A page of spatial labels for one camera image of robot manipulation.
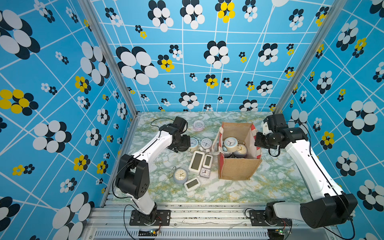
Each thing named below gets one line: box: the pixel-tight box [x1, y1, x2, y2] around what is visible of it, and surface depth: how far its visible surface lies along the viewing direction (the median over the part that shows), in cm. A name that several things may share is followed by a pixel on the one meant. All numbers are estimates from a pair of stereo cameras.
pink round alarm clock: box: [193, 120, 205, 132], surface depth 111 cm
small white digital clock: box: [202, 154, 214, 169], surface depth 93 cm
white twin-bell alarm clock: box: [224, 151, 233, 158], surface depth 93 cm
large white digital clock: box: [188, 150, 205, 175], surface depth 91 cm
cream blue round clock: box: [188, 137, 199, 152], surface depth 98 cm
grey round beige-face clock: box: [232, 142, 248, 158], surface depth 93 cm
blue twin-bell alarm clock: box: [222, 137, 239, 153], surface depth 90 cm
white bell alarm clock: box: [199, 138, 213, 153], surface depth 98 cm
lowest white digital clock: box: [184, 177, 201, 192], surface depth 84 cm
